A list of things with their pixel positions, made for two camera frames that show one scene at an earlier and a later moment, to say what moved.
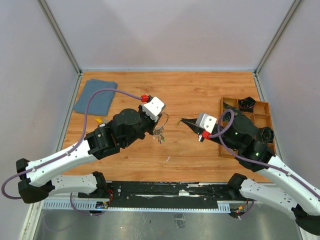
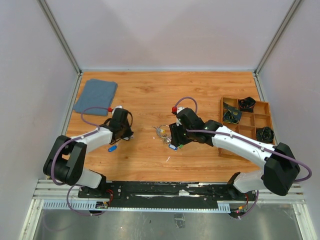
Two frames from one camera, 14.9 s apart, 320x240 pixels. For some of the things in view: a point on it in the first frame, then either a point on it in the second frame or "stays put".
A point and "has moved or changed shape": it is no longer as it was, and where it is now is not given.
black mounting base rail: [166, 194] stays put
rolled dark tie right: [267, 134] stays put
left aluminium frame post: [61, 38] stays put
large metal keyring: [158, 132] has moved or changed shape
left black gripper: [153, 122] to [129, 132]
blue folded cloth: [101, 103] stays put
